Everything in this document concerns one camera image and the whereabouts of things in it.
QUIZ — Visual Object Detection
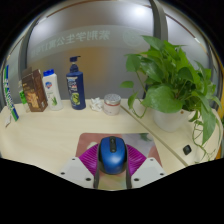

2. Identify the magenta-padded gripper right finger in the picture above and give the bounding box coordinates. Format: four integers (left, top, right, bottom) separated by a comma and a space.
125, 143, 167, 189

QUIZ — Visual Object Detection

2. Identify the small white round jar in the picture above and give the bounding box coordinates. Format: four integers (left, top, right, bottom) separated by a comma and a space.
103, 93, 122, 117

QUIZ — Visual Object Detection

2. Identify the floral print mouse pad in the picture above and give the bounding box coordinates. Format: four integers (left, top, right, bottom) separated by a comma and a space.
75, 132, 163, 192

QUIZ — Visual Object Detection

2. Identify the clear green-label drink bottle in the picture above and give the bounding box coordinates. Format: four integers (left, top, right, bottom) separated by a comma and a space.
17, 80, 32, 113

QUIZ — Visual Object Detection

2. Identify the white blue-capped lotion bottle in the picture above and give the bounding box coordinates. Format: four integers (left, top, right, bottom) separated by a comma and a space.
41, 68, 64, 112

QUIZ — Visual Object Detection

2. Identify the green white shuttlecock tube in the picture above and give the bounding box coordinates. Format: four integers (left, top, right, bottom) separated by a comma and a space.
2, 64, 20, 122

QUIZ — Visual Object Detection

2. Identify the dark blue pump bottle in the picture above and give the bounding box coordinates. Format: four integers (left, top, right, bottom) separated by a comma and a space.
65, 55, 87, 111

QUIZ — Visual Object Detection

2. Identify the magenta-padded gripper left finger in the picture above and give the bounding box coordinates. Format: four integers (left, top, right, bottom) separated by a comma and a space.
56, 143, 102, 189

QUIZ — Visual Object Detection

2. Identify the small white blister pack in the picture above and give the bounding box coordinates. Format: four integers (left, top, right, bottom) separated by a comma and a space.
4, 114, 13, 128

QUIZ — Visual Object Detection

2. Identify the blue computer mouse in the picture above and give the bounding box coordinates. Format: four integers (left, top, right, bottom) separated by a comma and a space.
97, 135, 129, 175

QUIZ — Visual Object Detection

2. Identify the brown paper box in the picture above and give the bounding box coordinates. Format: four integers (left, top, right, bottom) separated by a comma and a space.
21, 66, 49, 113

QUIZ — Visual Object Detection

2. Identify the potted green pothos plant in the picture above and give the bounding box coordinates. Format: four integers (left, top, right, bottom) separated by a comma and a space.
120, 35, 224, 161

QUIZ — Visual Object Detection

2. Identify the crumpled white tissue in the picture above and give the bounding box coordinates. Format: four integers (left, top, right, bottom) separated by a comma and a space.
89, 97, 105, 112

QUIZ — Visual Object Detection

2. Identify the small black round object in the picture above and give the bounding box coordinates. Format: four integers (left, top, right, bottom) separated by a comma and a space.
182, 144, 193, 156

